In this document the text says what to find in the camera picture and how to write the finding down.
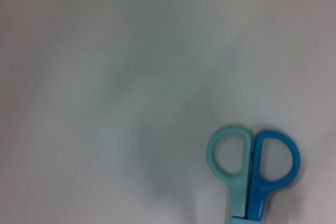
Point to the blue scissors with cap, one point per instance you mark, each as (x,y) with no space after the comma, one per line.
(237,197)

